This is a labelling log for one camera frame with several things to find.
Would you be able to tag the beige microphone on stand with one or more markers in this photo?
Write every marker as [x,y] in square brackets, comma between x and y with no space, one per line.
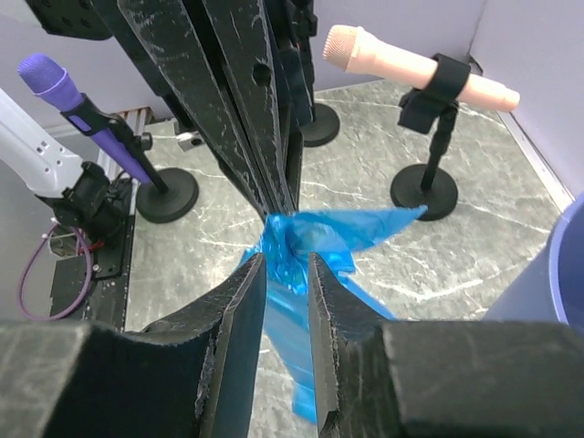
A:
[438,85]

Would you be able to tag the purple clear box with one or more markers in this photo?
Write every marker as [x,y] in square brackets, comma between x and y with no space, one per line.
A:
[189,139]

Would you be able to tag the black microphone on stand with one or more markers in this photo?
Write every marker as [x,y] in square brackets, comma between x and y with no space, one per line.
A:
[325,123]

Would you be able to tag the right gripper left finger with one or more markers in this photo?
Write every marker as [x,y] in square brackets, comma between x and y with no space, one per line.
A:
[189,374]

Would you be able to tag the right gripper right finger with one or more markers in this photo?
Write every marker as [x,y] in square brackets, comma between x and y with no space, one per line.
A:
[376,377]

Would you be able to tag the blue plastic trash bin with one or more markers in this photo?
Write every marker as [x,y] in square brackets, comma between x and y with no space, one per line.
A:
[550,288]

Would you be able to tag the blue trash bag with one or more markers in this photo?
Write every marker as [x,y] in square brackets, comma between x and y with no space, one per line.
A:
[286,242]

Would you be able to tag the purple microphone on stand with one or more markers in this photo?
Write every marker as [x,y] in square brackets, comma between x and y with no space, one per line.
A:
[163,196]

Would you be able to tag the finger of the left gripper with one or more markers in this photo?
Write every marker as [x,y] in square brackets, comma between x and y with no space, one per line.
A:
[256,77]
[167,35]

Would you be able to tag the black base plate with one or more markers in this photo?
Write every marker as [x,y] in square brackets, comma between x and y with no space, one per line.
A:
[107,296]

